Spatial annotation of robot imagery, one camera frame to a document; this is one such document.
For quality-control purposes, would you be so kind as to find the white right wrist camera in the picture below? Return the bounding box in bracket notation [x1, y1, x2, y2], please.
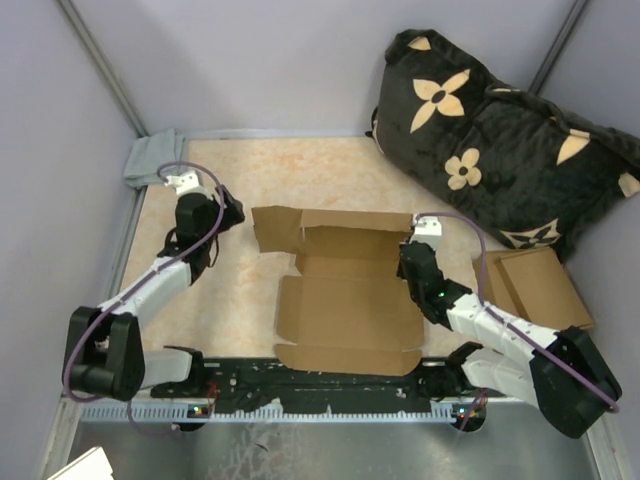
[408, 214, 443, 250]

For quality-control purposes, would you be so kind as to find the white board corner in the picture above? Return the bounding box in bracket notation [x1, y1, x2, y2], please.
[48, 446, 114, 480]

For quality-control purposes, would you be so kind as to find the black flower pattern cushion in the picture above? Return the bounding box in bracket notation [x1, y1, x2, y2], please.
[371, 29, 639, 259]

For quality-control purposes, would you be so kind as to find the stack of flat cardboard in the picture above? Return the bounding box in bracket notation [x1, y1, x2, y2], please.
[473, 247, 594, 330]

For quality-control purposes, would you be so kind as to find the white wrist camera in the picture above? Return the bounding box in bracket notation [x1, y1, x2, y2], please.
[164, 170, 212, 199]
[408, 214, 443, 250]

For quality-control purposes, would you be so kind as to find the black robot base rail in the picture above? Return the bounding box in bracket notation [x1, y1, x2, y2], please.
[149, 342, 506, 434]

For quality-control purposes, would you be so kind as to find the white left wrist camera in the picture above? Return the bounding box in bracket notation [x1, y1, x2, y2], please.
[164, 170, 212, 199]

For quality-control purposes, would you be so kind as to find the white slotted cable duct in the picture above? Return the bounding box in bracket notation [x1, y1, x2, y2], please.
[79, 402, 459, 426]

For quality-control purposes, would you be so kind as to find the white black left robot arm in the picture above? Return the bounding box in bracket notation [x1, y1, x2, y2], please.
[62, 186, 245, 402]

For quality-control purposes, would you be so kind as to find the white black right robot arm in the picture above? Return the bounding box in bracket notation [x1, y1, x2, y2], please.
[399, 242, 622, 439]

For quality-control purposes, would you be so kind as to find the brown cardboard box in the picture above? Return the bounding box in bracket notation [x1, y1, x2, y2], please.
[252, 206, 425, 376]

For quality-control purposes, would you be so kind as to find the grey folded cloth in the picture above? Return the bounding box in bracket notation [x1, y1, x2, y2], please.
[123, 128, 186, 189]

